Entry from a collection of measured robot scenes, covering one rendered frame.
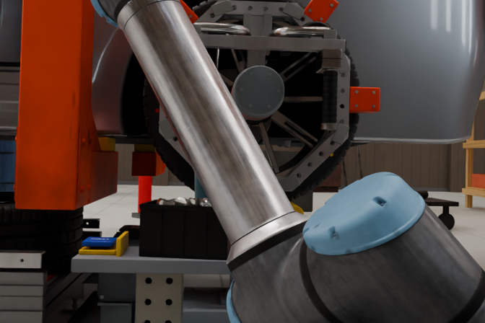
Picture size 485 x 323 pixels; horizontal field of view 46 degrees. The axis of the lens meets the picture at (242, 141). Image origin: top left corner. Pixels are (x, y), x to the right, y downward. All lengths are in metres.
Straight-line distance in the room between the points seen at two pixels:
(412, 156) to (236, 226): 11.71
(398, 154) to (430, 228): 11.68
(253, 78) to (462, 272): 0.88
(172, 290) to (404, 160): 11.28
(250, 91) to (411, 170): 11.11
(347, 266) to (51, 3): 1.17
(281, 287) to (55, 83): 0.99
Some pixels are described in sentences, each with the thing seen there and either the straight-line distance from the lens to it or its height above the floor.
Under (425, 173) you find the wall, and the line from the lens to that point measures 12.61.
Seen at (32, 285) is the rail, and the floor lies 0.30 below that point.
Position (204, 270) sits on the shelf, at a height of 0.43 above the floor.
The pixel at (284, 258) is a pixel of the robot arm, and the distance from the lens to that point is 0.80.
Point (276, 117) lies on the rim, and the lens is 1.72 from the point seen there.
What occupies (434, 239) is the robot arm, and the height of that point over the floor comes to 0.59.
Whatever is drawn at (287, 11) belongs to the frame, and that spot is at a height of 1.09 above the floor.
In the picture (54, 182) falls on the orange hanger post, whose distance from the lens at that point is 1.59.
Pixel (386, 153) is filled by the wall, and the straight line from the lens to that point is 12.30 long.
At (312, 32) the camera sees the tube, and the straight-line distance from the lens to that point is 1.47.
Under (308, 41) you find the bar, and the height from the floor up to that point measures 0.97.
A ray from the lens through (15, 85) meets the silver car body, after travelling 2.18.
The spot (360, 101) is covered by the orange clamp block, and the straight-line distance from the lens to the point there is 1.66.
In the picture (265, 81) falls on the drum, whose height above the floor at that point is 0.87.
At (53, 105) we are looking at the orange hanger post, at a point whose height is 0.80.
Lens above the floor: 0.68
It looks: 1 degrees up
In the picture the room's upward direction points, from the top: 2 degrees clockwise
